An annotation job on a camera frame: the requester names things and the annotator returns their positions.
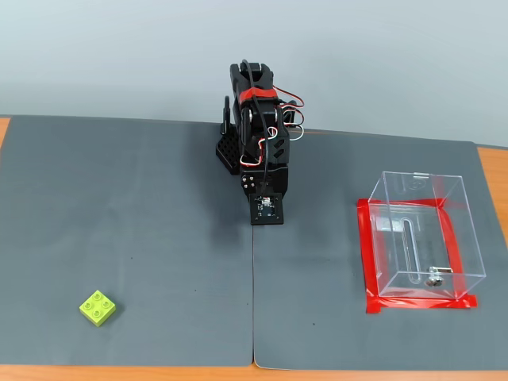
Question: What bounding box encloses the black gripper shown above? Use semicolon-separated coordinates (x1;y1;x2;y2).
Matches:
239;164;290;224

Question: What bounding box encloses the green lego block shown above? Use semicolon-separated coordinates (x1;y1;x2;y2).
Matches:
78;290;118;328

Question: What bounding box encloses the transparent acrylic box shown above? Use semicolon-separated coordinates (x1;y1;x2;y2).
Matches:
367;170;488;299

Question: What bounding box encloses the red tape strip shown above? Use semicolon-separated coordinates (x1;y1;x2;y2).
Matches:
435;205;468;302
356;197;385;314
358;196;450;212
364;294;479;315

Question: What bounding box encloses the metal cam lock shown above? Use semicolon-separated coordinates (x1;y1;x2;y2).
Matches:
425;266;454;287

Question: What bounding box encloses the red white servo wire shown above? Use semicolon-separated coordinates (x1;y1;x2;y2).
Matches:
239;125;279;168
272;84;307;142

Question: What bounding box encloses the wrist camera board mount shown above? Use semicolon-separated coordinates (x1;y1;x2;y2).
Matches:
249;192;286;227

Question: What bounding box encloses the black camera cable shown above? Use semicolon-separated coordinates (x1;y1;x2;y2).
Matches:
240;58;271;196

